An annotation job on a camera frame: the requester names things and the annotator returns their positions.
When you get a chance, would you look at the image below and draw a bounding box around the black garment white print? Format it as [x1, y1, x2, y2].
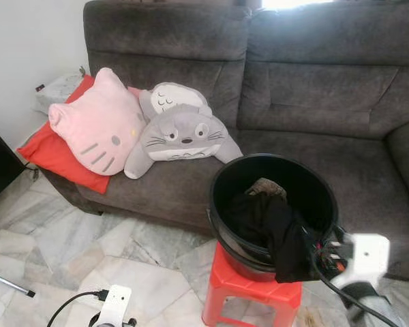
[222, 191, 328, 283]

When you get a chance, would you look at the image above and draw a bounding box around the khaki garment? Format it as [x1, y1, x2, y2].
[245, 177, 288, 200]

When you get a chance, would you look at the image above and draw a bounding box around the black plastic bucket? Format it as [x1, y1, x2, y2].
[207, 154, 339, 282]

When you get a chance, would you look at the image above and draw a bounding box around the red plastic stool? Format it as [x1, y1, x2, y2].
[201, 242, 304, 327]

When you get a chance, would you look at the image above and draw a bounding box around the dark grey fabric sofa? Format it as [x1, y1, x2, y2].
[37, 0, 409, 280]

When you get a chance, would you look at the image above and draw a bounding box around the grey cat plush toy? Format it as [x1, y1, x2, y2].
[124, 104, 244, 180]

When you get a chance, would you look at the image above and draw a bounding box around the grey white round plush cushion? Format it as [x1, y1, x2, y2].
[138, 82, 212, 123]

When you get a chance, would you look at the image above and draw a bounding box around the pink cat face cushion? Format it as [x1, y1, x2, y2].
[48, 67, 147, 176]

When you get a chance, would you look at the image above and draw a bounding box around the red cushion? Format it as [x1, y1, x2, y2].
[17, 74, 140, 195]

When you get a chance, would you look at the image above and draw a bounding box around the white lace covered side table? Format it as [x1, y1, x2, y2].
[33, 72, 86, 113]

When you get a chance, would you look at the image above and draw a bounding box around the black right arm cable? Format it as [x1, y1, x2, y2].
[307, 232, 399, 327]

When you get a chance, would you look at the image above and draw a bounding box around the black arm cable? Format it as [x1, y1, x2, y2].
[307, 232, 399, 327]
[46, 290, 110, 327]

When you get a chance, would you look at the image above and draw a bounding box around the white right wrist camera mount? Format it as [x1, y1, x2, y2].
[331, 234, 391, 290]

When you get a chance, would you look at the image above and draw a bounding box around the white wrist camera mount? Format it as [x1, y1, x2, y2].
[95, 285, 132, 327]
[331, 234, 391, 290]

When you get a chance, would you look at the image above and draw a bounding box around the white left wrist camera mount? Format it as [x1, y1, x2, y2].
[95, 285, 132, 327]

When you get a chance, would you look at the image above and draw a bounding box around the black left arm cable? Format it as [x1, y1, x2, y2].
[46, 290, 110, 327]

